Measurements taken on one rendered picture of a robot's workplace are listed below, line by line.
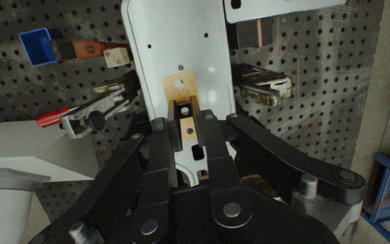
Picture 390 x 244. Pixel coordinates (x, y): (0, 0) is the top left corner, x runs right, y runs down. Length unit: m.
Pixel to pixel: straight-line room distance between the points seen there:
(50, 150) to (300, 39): 0.95
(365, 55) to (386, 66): 1.18
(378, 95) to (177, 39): 2.04
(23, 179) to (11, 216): 0.11
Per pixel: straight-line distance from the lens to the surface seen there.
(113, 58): 0.42
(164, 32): 0.47
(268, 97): 0.41
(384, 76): 2.29
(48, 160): 0.69
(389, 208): 2.96
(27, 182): 0.87
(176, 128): 0.16
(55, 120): 0.42
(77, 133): 0.31
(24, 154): 0.69
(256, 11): 0.51
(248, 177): 0.72
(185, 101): 0.23
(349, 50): 1.04
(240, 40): 0.51
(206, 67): 0.47
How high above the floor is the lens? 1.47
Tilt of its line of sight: 69 degrees down
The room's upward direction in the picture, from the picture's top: 168 degrees clockwise
